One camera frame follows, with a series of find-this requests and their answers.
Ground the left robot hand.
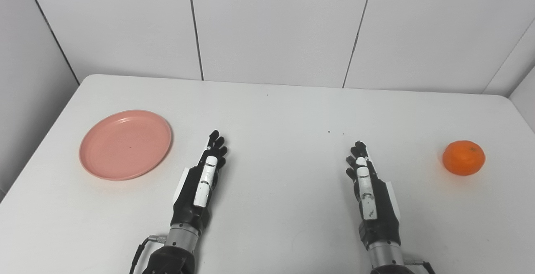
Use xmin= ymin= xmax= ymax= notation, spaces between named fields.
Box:
xmin=171 ymin=130 xmax=228 ymax=233

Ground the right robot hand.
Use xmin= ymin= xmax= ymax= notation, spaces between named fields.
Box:
xmin=346 ymin=141 xmax=402 ymax=250

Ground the pink plate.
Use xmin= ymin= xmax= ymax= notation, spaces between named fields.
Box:
xmin=79 ymin=110 xmax=172 ymax=181

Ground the orange fruit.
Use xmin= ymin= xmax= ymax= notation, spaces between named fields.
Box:
xmin=443 ymin=140 xmax=486 ymax=177

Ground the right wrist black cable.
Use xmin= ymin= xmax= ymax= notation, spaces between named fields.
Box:
xmin=403 ymin=256 xmax=437 ymax=274

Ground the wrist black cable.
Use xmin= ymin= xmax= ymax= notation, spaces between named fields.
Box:
xmin=129 ymin=235 xmax=168 ymax=274
xmin=403 ymin=256 xmax=437 ymax=274

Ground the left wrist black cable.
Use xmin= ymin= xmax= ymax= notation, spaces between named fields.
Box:
xmin=129 ymin=235 xmax=168 ymax=274

